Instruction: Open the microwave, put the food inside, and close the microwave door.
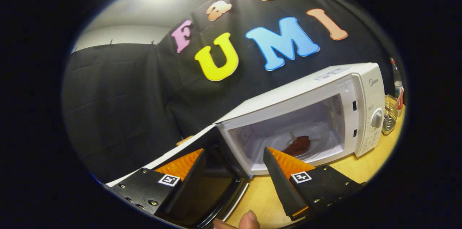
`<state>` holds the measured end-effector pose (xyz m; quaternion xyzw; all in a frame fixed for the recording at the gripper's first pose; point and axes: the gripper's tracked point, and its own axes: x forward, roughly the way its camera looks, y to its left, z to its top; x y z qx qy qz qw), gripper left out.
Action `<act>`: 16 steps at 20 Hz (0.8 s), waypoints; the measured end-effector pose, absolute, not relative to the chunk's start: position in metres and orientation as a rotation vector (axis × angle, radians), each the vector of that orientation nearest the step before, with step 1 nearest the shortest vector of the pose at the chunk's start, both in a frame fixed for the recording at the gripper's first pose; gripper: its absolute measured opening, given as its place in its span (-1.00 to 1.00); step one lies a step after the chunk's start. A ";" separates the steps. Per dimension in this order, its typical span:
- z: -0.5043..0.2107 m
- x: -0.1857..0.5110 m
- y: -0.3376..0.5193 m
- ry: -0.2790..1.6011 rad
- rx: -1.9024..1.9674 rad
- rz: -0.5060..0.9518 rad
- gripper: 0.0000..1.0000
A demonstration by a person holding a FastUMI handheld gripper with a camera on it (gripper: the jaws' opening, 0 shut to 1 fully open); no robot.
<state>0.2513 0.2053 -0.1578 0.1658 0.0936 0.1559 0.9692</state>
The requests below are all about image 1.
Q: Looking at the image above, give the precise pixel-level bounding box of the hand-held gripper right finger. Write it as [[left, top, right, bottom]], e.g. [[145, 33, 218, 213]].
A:
[[263, 147, 367, 222]]

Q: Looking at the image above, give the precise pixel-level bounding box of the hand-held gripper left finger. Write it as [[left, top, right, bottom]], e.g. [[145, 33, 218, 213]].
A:
[[105, 148, 207, 224]]

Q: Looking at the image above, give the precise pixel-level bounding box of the red meat piece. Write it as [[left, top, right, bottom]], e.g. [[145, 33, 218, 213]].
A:
[[282, 135, 311, 157]]

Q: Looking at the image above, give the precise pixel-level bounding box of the white toaster oven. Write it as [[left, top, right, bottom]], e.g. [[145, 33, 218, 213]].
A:
[[105, 62, 386, 229]]

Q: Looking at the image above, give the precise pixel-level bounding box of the clear water bottle red label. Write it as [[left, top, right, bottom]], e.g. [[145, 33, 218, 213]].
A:
[[390, 57, 404, 110]]

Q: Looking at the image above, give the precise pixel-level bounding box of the metal wire basket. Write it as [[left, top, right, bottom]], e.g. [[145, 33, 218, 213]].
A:
[[382, 94, 399, 135]]

